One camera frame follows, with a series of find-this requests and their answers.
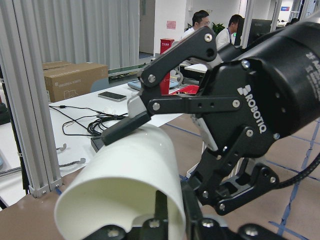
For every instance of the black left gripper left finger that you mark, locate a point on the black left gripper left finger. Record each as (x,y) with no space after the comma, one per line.
(154,227)

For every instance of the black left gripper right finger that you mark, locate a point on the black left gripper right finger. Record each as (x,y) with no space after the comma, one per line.
(214,227)

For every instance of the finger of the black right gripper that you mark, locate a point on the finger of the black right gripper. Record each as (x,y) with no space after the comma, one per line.
(199,47)

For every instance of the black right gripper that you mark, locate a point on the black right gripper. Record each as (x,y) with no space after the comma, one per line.
(269,92)

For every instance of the white cup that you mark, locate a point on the white cup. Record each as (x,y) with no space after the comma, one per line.
(119,185)

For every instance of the red parts tray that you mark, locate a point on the red parts tray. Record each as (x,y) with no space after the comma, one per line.
(188,90)

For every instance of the black smartphone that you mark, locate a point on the black smartphone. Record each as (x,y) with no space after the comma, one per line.
(112,96)

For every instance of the cardboard box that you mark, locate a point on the cardboard box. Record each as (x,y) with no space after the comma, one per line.
(74,80)

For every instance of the aluminium frame post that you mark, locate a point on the aluminium frame post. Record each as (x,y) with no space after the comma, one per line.
(21,65)

